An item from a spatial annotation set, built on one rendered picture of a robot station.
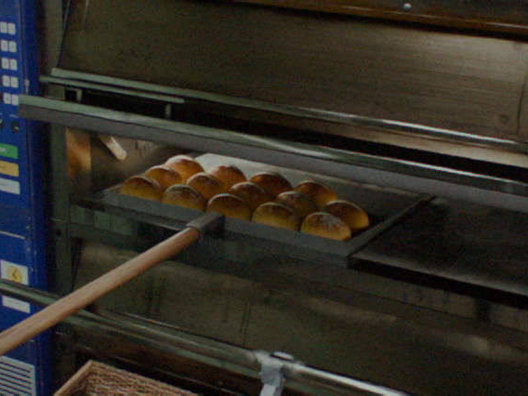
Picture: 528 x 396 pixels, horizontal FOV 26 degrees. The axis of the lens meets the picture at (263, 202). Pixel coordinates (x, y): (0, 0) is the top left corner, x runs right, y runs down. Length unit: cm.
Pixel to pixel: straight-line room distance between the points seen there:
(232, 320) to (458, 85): 67
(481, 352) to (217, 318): 53
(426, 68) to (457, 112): 9
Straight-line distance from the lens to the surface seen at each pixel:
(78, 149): 240
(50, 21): 233
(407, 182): 181
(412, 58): 194
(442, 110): 191
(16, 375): 263
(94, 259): 243
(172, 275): 232
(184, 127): 200
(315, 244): 215
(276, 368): 174
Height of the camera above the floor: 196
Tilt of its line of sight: 19 degrees down
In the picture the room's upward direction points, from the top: 1 degrees clockwise
